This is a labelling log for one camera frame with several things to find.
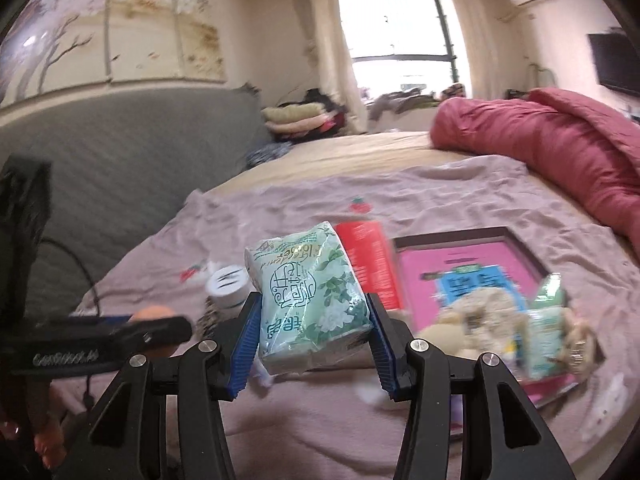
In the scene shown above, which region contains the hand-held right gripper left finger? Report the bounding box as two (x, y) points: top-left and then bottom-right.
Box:
(89, 291), (263, 480)

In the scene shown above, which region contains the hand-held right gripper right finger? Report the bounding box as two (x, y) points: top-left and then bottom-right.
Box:
(365, 292), (577, 480)

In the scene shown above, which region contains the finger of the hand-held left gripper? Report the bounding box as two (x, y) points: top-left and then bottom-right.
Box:
(107, 315), (194, 357)

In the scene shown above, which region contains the peach makeup sponge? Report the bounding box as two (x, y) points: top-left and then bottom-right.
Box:
(130, 305), (182, 362)

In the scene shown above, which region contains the green floral tissue pack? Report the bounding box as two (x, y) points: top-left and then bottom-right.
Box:
(244, 220), (376, 377)
(519, 274), (569, 382)

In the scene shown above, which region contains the pink box with dark frame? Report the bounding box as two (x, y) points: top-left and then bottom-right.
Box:
(391, 225), (602, 443)

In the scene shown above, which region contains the cream plush toy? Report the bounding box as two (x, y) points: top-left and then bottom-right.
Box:
(419, 287), (601, 367)

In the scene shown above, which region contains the person's left hand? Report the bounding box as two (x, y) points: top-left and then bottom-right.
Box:
(29, 374), (68, 470)

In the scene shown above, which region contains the white jar with blue band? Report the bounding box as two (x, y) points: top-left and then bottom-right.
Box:
(204, 264), (252, 319)

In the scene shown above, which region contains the large red tissue pack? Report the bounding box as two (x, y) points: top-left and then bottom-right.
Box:
(334, 219), (407, 312)

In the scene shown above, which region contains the grey quilted headboard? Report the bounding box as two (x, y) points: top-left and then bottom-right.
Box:
(0, 87), (272, 323)

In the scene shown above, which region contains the stack of folded blankets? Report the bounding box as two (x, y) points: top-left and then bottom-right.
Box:
(261, 101), (332, 137)

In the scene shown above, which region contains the pile of clothes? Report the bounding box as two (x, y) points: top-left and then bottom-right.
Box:
(369, 84), (472, 117)

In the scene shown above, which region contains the red quilt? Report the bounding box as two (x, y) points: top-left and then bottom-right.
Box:
(429, 86), (640, 252)

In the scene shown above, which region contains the cream curtain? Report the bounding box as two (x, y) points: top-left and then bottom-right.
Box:
(439, 0), (502, 102)
(304, 0), (362, 136)

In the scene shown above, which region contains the window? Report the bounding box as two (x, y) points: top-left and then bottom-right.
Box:
(336, 0), (462, 107)

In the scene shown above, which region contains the black cable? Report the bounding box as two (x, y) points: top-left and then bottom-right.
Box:
(39, 236), (102, 317)

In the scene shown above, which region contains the tree wall painting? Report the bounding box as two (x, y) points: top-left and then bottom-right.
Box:
(0, 0), (227, 107)

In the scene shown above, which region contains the black wall television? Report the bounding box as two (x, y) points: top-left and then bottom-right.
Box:
(586, 31), (640, 97)

